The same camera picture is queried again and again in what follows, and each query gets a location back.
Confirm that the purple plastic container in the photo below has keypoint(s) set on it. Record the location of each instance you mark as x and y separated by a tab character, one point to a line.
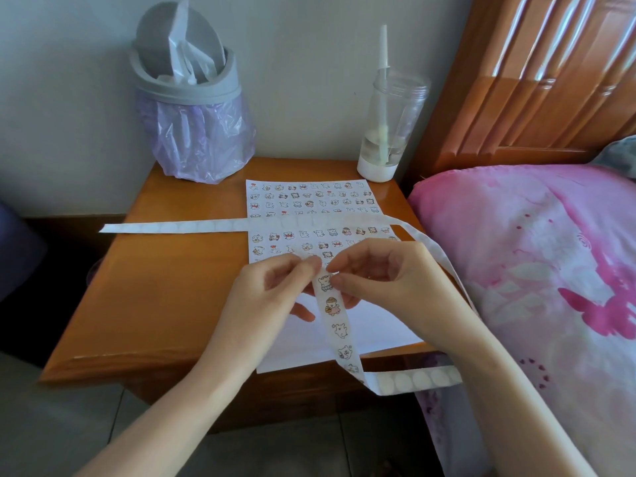
93	273

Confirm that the person's left forearm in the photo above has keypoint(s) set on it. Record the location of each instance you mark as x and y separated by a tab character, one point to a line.
164	422

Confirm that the wooden nightstand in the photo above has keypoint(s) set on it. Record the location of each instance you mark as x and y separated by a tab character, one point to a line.
149	293

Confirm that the person's left hand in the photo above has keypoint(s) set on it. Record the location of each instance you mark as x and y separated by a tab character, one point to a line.
248	317

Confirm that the white straw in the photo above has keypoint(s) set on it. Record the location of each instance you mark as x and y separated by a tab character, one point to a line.
383	44

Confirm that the white backing scraps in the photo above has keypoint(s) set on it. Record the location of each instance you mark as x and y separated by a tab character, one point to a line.
179	49

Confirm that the grey pillow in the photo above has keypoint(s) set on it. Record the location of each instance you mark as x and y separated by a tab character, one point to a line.
618	156

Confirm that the white paper sheet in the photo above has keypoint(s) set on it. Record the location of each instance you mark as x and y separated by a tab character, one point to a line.
387	327

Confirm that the long white sticker strip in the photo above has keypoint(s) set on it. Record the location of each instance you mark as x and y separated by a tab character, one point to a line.
174	226

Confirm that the grey trash bin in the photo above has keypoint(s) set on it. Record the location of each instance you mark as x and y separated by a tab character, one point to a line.
189	94

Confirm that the wooden bed headboard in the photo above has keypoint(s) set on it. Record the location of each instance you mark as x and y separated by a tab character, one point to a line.
521	104

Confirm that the rows of stuck cartoon stickers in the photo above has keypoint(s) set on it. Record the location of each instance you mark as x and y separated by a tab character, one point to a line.
298	193

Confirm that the pink floral bedding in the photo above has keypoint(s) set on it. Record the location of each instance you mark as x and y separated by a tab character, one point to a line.
546	233

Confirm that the person's right hand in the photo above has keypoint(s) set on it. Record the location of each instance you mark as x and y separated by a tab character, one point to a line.
412	293

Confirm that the person's right forearm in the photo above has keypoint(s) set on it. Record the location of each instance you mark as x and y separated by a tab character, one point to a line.
517	412

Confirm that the clear cup with white base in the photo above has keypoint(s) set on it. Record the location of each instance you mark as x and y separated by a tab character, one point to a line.
375	171

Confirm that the purple rolled mat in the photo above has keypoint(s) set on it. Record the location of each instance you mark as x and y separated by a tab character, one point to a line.
20	253

